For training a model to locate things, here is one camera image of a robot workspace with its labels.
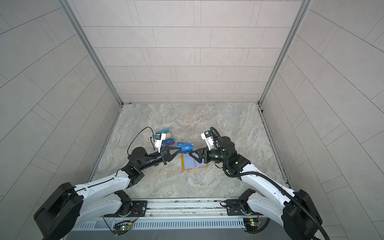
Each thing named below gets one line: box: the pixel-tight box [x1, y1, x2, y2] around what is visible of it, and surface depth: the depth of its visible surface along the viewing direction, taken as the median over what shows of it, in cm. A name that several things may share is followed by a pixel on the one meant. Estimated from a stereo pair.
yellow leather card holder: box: [181, 153, 209, 171], surface depth 86 cm
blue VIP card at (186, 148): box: [176, 142, 194, 154], surface depth 72 cm
